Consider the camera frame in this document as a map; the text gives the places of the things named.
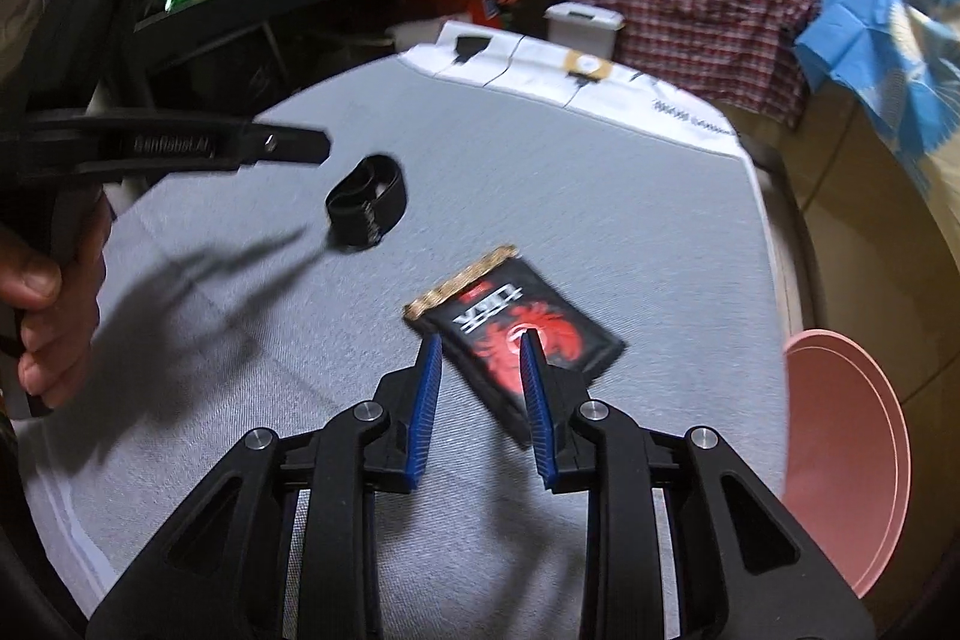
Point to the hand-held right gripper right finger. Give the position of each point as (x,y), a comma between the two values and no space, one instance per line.
(540,415)

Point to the pink plastic basin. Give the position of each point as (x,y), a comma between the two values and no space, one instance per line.
(840,460)

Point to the black elastic band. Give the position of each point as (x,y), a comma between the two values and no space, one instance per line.
(371,227)

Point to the person's left hand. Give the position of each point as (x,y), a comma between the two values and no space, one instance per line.
(60,325)

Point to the black red foil packet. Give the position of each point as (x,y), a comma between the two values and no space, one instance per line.
(487,340)

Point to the blue white patterned cloth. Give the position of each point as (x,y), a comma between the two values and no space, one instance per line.
(862,33)

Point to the grey fabric table cover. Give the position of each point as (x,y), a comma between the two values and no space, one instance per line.
(600,197)

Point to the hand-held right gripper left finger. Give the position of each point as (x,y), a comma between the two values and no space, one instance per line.
(424,415)

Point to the white lidded trash bin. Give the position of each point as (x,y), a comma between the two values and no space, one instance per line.
(585,36)

